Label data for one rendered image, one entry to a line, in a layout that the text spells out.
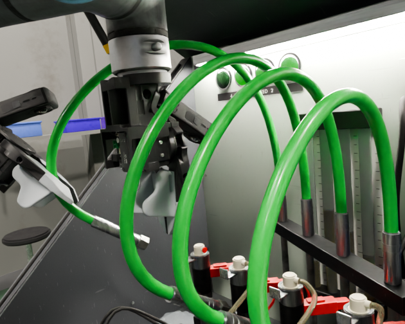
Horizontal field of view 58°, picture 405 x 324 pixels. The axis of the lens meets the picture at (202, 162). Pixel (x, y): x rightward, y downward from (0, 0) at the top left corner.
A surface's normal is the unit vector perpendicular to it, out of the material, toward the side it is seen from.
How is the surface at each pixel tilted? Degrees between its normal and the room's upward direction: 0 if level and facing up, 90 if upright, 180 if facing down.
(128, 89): 90
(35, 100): 79
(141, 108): 90
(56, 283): 90
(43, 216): 90
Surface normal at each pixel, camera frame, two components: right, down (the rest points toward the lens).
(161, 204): 0.66, 0.09
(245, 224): -0.75, 0.15
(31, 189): 0.04, -0.13
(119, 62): -0.52, 0.17
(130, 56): -0.10, 0.15
